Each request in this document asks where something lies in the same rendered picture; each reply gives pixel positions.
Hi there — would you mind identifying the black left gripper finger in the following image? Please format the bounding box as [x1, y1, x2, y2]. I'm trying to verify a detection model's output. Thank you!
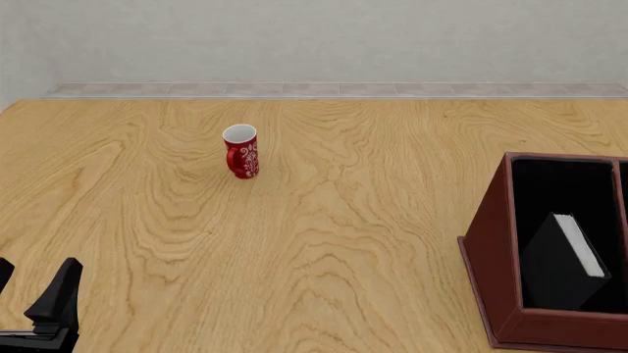
[0, 257, 16, 295]
[24, 257, 84, 330]

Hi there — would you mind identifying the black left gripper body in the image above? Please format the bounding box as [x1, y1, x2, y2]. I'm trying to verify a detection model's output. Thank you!
[0, 321, 80, 353]

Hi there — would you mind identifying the red-brown desk caddy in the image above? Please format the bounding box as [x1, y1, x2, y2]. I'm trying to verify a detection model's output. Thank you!
[456, 151, 628, 353]

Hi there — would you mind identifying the black book with white pages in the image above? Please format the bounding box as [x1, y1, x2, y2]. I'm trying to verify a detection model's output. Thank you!
[520, 211, 612, 312]

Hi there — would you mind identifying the red mug with white pattern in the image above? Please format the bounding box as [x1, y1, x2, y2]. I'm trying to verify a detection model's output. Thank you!
[222, 124, 260, 180]

